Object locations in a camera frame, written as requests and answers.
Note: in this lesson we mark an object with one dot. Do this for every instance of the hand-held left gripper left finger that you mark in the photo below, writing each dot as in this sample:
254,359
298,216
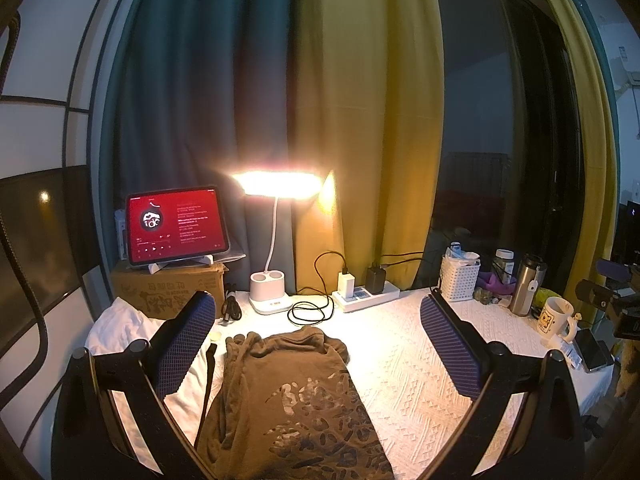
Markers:
185,340

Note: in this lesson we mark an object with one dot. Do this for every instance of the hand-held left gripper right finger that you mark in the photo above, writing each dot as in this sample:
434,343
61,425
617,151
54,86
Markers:
450,345

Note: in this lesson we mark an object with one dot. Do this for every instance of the brown printed t-shirt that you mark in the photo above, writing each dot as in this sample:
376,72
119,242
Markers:
280,410

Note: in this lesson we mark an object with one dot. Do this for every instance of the small yellow pad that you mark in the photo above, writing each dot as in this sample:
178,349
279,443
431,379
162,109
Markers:
216,336

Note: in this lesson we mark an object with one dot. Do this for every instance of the cardboard box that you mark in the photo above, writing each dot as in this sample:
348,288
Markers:
165,292

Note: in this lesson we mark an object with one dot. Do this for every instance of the white cartoon mug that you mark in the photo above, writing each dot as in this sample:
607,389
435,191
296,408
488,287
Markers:
552,317

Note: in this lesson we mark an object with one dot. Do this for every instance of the smartphone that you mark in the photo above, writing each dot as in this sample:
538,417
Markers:
592,352

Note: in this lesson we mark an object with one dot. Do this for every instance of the yellow green object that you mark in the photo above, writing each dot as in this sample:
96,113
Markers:
541,301

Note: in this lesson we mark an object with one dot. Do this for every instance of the white perforated plastic basket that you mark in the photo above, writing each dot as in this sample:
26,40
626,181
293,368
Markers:
457,282

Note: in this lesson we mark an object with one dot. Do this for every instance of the white paper tag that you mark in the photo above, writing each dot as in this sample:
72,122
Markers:
567,350

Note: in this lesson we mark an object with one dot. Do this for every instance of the white pillow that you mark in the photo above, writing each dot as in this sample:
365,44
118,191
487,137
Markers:
120,320

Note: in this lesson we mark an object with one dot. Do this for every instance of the steel thermos bottle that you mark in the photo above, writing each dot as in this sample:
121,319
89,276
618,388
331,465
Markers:
525,290

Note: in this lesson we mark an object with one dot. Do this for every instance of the purple bag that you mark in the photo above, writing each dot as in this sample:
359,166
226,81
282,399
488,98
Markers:
492,280

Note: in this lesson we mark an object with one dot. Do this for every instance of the white tablet stand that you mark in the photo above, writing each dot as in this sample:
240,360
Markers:
155,267

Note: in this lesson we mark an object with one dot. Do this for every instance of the blue white packets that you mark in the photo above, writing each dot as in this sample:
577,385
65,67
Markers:
462,257

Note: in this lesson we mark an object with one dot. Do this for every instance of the white power strip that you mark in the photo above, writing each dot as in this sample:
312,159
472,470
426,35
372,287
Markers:
370,301

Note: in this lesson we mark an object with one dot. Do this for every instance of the white desk lamp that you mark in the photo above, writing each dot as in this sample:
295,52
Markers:
267,295

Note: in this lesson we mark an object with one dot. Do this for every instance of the black charger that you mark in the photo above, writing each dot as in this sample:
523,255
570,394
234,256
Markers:
375,280

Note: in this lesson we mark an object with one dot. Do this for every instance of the tablet with red screen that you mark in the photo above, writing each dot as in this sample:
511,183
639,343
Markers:
175,222

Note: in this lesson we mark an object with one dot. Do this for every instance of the white charger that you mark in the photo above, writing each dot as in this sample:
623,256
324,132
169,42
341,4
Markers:
345,285

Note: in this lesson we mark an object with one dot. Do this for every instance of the white small carton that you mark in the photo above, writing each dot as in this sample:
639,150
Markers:
120,235

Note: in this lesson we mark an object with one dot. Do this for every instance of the dark glossy panel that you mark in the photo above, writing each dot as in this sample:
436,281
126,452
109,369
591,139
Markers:
50,240

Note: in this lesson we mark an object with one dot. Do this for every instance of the narrow yellow curtain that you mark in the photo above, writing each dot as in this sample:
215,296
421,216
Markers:
590,110

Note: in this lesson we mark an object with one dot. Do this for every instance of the dark glass window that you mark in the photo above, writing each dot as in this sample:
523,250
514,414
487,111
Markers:
475,110

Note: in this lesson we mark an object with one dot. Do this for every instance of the white air conditioner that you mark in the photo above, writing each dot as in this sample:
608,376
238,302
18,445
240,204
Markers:
629,67

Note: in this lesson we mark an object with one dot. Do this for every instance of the wide yellow curtain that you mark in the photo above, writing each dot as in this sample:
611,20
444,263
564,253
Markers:
360,110

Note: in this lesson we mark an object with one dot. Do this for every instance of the teal curtain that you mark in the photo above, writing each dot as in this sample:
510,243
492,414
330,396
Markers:
175,85

